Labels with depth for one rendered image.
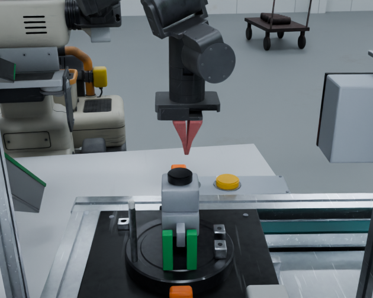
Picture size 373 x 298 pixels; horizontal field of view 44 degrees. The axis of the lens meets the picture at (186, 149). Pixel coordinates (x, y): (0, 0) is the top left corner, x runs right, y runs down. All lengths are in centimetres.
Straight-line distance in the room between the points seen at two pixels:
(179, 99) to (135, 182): 35
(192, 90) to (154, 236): 23
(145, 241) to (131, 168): 50
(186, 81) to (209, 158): 46
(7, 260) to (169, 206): 20
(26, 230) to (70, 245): 25
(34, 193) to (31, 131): 66
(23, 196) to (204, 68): 30
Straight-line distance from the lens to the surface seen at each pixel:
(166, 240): 55
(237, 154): 117
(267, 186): 82
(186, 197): 54
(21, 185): 65
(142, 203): 77
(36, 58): 125
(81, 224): 73
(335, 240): 76
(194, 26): 68
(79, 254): 66
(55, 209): 97
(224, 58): 65
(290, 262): 72
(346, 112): 41
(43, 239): 88
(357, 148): 43
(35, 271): 82
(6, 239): 58
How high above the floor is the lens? 135
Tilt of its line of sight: 24 degrees down
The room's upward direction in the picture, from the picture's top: straight up
